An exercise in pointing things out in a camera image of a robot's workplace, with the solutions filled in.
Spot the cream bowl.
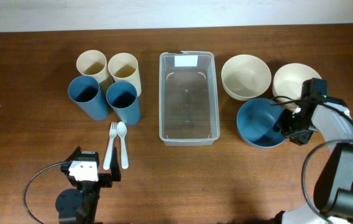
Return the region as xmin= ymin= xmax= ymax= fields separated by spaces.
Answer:
xmin=221 ymin=54 xmax=272 ymax=101
xmin=272 ymin=63 xmax=321 ymax=103

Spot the white plastic spoon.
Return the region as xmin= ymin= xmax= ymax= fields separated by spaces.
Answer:
xmin=116 ymin=121 xmax=129 ymax=169

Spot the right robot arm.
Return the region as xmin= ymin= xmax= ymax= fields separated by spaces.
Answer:
xmin=273 ymin=78 xmax=353 ymax=223

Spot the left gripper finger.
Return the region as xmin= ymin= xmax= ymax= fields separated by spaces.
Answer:
xmin=65 ymin=146 xmax=81 ymax=162
xmin=110 ymin=147 xmax=121 ymax=182

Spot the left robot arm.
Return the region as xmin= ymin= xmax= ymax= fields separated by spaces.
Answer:
xmin=55 ymin=147 xmax=121 ymax=223

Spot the blue cup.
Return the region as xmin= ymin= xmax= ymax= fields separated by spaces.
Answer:
xmin=106 ymin=81 xmax=140 ymax=126
xmin=68 ymin=76 xmax=109 ymax=121

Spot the white plastic fork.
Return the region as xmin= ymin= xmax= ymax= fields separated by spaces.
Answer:
xmin=103 ymin=122 xmax=117 ymax=170

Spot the cream cup back right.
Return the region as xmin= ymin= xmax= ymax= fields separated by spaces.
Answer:
xmin=108 ymin=53 xmax=142 ymax=96

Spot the blue bowl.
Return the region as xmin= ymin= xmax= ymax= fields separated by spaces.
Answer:
xmin=236 ymin=98 xmax=285 ymax=148

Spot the cream cup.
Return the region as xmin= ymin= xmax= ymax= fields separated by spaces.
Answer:
xmin=108 ymin=53 xmax=142 ymax=96
xmin=76 ymin=50 xmax=113 ymax=95

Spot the cream cup back left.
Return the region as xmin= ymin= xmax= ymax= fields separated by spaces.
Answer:
xmin=76 ymin=50 xmax=113 ymax=95

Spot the clear plastic container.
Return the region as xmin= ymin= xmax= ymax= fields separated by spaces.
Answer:
xmin=159 ymin=51 xmax=220 ymax=146

